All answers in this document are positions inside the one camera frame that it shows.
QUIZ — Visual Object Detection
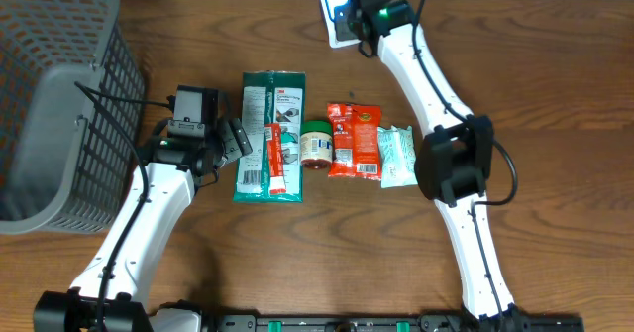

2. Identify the green white gloves package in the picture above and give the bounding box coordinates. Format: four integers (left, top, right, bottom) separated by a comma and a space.
234, 71, 306, 203

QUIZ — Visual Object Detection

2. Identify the grey plastic mesh basket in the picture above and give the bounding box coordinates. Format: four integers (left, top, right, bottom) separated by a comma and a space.
1, 0, 146, 235

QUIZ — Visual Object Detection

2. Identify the green lid glass jar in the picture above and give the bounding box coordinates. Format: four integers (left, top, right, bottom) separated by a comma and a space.
300, 120, 333, 170

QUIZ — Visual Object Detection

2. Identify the red candy bar wrapper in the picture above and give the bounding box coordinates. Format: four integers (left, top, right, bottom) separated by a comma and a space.
264, 123, 286, 195

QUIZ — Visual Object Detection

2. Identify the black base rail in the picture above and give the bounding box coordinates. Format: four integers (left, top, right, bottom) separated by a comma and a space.
148, 313, 585, 332

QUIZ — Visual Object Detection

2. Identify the white barcode scanner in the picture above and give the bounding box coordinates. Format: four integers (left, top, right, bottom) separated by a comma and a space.
320, 0, 360, 49

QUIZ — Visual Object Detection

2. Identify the orange red snack bag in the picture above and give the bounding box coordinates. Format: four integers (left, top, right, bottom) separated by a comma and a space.
327, 103, 382, 180

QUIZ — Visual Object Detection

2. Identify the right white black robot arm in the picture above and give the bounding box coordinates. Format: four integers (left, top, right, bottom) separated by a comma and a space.
321, 0, 514, 331

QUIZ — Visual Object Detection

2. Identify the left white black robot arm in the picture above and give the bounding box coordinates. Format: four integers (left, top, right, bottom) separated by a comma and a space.
33, 117, 252, 331

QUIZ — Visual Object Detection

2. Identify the mint green wipes pack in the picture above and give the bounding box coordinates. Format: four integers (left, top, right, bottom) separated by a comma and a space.
377, 126, 417, 188

